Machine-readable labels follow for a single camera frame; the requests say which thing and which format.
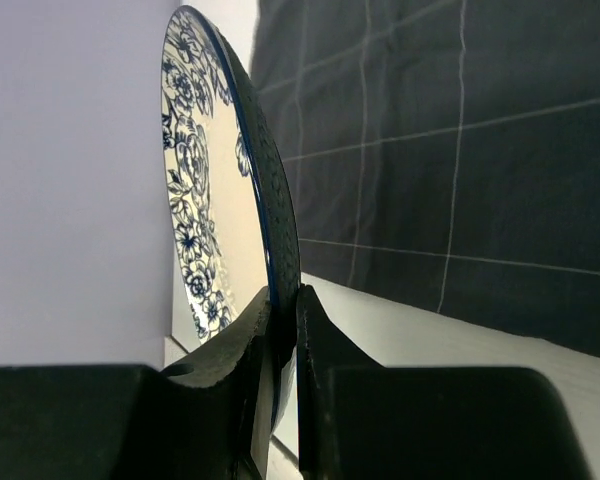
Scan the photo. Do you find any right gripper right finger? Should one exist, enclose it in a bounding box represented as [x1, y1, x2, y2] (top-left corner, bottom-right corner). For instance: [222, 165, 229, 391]
[296, 285, 592, 479]

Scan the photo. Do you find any blue floral plate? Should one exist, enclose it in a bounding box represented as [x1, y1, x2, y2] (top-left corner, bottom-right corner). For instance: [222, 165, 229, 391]
[159, 4, 301, 431]

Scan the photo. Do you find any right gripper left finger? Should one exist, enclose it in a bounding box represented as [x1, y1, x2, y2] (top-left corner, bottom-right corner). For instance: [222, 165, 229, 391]
[0, 290, 273, 479]

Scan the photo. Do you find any dark checked cloth placemat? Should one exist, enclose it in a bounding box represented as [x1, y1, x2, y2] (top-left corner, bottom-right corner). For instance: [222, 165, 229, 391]
[251, 0, 600, 358]

